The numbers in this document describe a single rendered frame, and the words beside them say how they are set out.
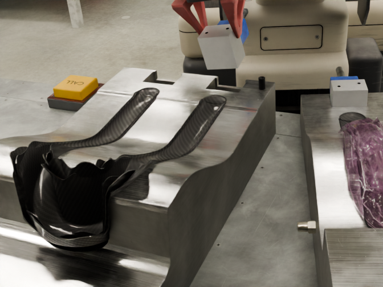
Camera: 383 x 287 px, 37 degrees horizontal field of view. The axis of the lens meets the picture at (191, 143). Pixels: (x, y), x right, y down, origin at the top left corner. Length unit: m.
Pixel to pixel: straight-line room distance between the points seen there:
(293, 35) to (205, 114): 0.40
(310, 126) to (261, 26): 0.37
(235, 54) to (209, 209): 0.26
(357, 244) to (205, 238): 0.20
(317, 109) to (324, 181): 0.23
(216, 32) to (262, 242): 0.31
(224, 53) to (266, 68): 0.33
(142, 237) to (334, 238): 0.19
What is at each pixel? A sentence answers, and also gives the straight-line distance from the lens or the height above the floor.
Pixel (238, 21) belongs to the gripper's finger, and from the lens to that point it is 0.84.
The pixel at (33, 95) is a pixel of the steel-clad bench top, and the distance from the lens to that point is 1.15.
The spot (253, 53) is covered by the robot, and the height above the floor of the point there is 0.81.
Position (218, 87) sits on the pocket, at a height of 0.87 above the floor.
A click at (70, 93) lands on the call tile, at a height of 0.83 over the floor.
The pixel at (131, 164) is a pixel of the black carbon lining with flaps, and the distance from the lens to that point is 0.65.
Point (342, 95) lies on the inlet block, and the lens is 0.87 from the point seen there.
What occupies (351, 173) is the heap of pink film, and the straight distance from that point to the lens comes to 0.66.
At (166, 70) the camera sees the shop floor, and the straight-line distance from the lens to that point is 3.12.
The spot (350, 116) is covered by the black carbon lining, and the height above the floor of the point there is 0.85.
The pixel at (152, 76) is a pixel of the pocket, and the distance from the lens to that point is 0.94.
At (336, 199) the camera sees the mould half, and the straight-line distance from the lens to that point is 0.65.
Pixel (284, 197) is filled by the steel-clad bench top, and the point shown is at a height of 0.80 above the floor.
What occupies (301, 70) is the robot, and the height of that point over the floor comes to 0.79.
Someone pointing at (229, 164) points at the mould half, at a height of 0.87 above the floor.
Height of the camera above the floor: 1.27
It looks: 32 degrees down
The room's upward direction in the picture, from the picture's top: 6 degrees counter-clockwise
